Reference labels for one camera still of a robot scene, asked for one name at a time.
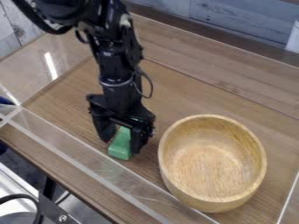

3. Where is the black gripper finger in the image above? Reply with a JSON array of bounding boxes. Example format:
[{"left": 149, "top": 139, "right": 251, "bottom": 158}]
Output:
[
  {"left": 90, "top": 113, "right": 117, "bottom": 143},
  {"left": 129, "top": 126, "right": 154, "bottom": 154}
]

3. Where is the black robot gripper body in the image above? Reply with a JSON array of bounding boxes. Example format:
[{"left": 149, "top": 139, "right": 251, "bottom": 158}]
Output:
[{"left": 85, "top": 78, "right": 156, "bottom": 132}]

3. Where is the green rectangular block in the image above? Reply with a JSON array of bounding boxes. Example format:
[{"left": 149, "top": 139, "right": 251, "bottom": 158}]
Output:
[{"left": 106, "top": 127, "right": 132, "bottom": 161}]

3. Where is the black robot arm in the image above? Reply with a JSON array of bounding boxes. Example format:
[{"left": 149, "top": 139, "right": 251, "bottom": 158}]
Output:
[{"left": 12, "top": 0, "right": 154, "bottom": 154}]

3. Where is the brown wooden bowl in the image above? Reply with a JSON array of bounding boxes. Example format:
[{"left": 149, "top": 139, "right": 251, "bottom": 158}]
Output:
[{"left": 157, "top": 114, "right": 267, "bottom": 213}]

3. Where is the black metal stand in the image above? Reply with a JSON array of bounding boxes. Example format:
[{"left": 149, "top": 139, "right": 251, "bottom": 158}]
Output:
[{"left": 33, "top": 178, "right": 80, "bottom": 224}]

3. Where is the clear acrylic front wall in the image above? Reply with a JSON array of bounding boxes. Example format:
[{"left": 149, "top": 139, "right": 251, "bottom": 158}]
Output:
[{"left": 0, "top": 108, "right": 219, "bottom": 224}]

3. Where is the black cable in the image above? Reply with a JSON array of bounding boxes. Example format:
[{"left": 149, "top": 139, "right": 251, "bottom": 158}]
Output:
[{"left": 0, "top": 193, "right": 44, "bottom": 224}]

